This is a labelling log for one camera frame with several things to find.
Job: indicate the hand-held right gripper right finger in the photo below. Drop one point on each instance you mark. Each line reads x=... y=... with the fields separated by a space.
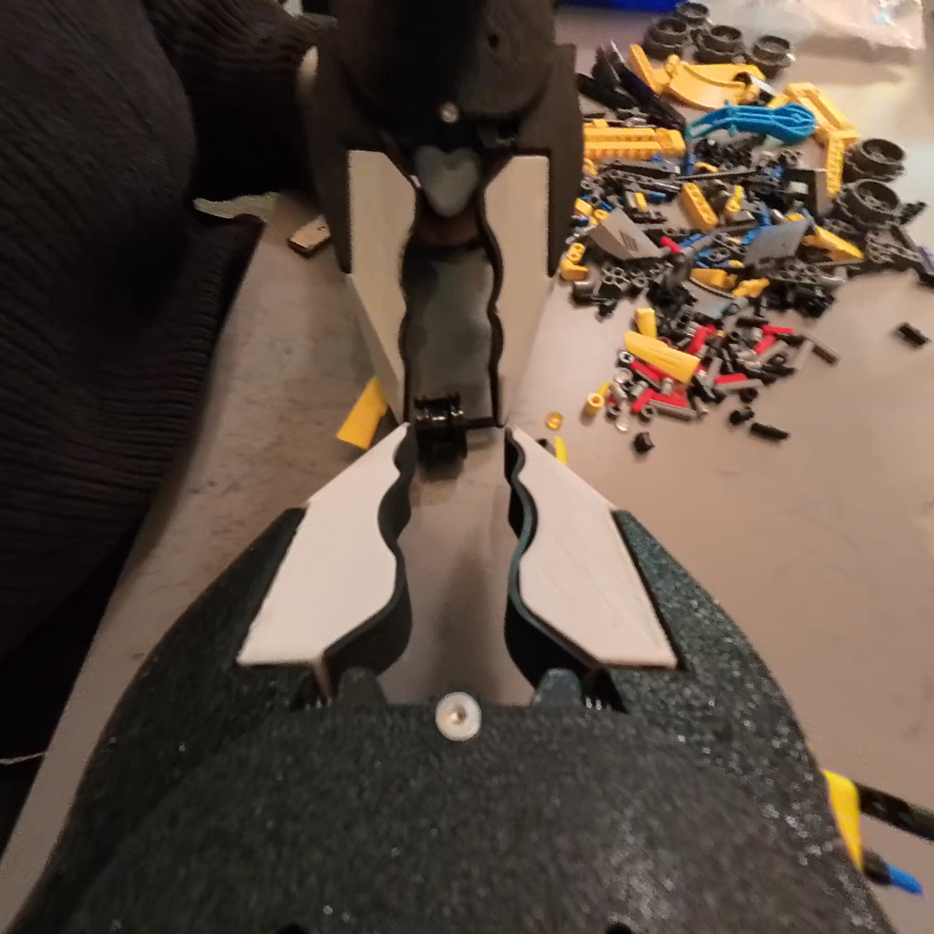
x=584 y=576

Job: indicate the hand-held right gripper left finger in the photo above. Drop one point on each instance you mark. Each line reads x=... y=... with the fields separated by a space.
x=328 y=569

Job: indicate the blue curved toy piece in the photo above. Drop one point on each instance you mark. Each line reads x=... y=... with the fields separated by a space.
x=759 y=120

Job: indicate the black toy wheel hub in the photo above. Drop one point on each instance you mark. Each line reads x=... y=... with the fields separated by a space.
x=438 y=430

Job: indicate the pile of toy building pieces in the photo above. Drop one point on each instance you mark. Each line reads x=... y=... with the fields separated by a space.
x=730 y=241

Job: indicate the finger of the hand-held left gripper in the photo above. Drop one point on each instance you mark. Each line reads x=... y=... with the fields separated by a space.
x=376 y=241
x=522 y=241

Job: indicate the yellow toy assembly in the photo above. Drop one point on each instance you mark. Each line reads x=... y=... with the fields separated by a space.
x=846 y=817

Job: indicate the yellow curved panel piece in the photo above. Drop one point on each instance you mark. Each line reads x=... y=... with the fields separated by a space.
x=361 y=416
x=560 y=449

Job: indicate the person's left forearm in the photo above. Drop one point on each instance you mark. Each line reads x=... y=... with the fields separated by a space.
x=233 y=87

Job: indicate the clear plastic bag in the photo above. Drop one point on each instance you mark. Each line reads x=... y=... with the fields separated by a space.
x=883 y=22

